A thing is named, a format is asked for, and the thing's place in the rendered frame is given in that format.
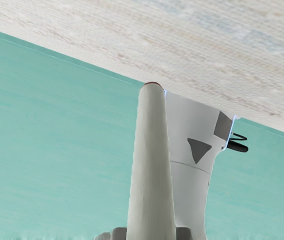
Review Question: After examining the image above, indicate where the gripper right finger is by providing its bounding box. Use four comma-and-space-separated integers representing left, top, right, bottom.
175, 220, 198, 240

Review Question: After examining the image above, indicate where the white cup with grey shapes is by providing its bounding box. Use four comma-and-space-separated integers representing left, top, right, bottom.
164, 90, 241, 240

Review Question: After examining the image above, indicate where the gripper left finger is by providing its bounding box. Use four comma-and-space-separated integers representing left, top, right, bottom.
94, 219, 129, 240

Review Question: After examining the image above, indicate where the small black wire object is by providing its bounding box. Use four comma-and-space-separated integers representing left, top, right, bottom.
227, 131, 250, 154

